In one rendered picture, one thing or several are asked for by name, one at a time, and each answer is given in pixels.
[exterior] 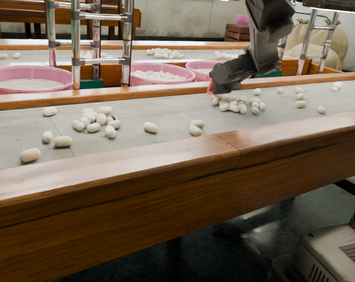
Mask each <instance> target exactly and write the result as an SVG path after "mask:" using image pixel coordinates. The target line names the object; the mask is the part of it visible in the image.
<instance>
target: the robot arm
mask: <svg viewBox="0 0 355 282"><path fill-rule="evenodd" d="M245 5H246V10H247V13H248V15H249V26H250V43H249V45H248V46H247V47H246V48H245V49H244V52H245V53H244V54H240V55H238V58H235V59H231V60H228V61H225V62H220V63H217V64H215V65H214V67H213V70H212V71H210V72H209V76H210V78H211V81H210V84H209V86H208V89H207V93H208V95H222V94H228V93H230V92H231V90H240V89H242V85H241V82H242V81H243V80H245V79H247V78H248V77H250V76H252V75H253V74H255V76H259V75H261V76H262V75H265V74H269V73H270V72H272V71H274V70H275V69H276V64H277V63H278V62H279V60H280V58H279V56H278V43H279V40H280V39H281V38H283V37H285V36H287V35H289V34H291V33H292V30H293V27H294V23H293V20H292V18H291V17H292V16H293V15H294V14H295V12H296V11H295V9H294V7H293V5H292V2H291V0H246V1H245Z"/></svg>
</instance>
